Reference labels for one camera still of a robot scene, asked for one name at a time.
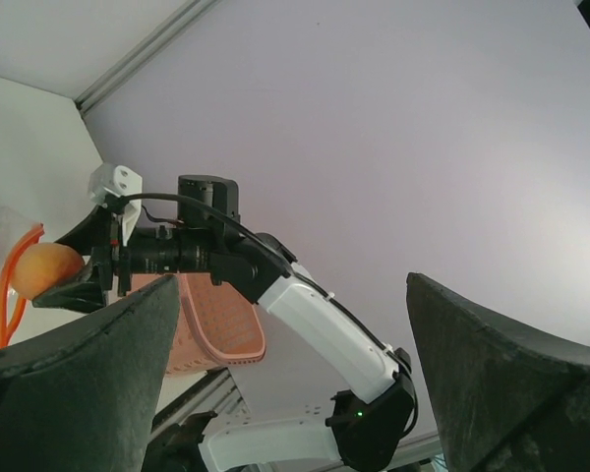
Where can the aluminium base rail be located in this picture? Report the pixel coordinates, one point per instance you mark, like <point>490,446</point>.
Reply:
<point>215,391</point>

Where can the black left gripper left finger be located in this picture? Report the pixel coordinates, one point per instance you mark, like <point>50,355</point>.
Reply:
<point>82,396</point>

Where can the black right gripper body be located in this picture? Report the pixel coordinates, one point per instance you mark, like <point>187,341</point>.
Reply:
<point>152,250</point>

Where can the pink plastic basket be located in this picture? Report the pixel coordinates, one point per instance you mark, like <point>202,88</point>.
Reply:
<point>217,327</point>

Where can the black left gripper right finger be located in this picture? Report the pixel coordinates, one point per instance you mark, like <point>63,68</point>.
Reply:
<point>506,396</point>

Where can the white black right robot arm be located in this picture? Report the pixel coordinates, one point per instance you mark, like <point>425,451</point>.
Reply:
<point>369,418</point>

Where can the clear zip top bag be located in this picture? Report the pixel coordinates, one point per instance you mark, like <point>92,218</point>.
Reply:
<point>17,234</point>

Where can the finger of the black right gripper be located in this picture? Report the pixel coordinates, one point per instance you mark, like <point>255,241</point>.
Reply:
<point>92,235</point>
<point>85,292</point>

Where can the aluminium corner frame post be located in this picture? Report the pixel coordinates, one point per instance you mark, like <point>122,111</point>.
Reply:
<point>147,49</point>

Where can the orange fake peach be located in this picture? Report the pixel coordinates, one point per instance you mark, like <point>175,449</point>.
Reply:
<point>42,266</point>

